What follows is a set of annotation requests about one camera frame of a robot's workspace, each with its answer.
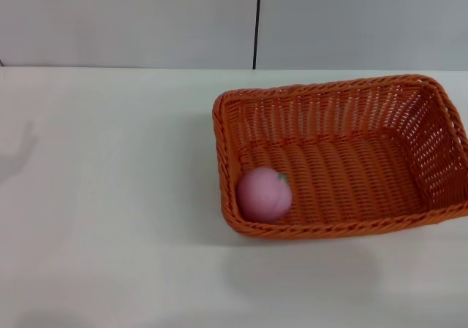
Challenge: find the pink toy peach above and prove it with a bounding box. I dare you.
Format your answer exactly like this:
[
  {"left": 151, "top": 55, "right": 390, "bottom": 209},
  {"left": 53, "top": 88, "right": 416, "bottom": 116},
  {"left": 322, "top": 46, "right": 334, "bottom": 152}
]
[{"left": 235, "top": 166, "right": 293, "bottom": 224}]

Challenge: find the orange woven plastic basket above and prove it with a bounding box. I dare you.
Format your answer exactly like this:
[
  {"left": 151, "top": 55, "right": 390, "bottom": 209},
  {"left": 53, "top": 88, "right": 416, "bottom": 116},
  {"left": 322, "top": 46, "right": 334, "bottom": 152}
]
[{"left": 212, "top": 73, "right": 468, "bottom": 243}]

